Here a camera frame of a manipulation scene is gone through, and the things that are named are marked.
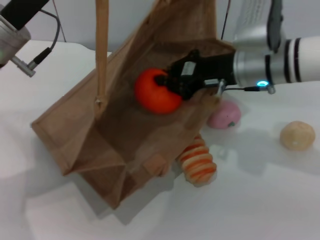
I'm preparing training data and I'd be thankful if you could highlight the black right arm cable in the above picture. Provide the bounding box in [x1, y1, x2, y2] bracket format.
[204, 78, 276, 97]

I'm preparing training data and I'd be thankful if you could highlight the pink peach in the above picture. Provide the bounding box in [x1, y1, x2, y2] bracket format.
[206, 99, 242, 130]

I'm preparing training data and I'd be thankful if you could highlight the thin dark wall cable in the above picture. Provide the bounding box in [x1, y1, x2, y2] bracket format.
[220, 0, 231, 40]
[53, 0, 68, 43]

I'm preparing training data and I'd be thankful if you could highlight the orange striped bread loaf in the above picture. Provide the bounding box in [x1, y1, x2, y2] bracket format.
[176, 133, 218, 186]

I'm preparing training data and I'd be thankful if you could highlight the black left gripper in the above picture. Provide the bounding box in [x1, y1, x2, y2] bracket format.
[0, 0, 50, 31]

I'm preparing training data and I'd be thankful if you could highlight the orange fruit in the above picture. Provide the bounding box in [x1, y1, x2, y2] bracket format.
[134, 67, 183, 115]

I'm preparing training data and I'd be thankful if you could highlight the beige round bun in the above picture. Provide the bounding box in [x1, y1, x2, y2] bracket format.
[279, 120, 316, 152]

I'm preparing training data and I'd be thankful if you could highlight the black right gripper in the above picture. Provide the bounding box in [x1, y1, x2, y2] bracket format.
[154, 49, 237, 101]

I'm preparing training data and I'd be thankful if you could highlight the brown jute handbag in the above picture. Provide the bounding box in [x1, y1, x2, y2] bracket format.
[31, 0, 236, 211]

